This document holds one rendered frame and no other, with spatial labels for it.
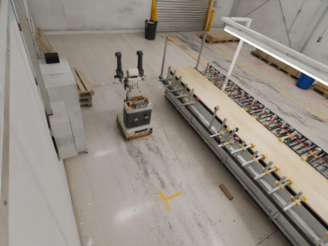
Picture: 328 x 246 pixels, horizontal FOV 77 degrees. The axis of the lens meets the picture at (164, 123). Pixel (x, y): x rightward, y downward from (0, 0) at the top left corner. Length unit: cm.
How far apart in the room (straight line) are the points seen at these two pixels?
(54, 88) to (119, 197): 198
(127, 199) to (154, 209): 48
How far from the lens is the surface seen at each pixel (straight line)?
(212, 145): 456
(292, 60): 322
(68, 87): 331
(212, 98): 459
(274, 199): 357
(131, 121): 421
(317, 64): 310
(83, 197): 377
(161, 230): 352
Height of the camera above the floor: 326
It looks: 41 degrees down
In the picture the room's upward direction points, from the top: 11 degrees clockwise
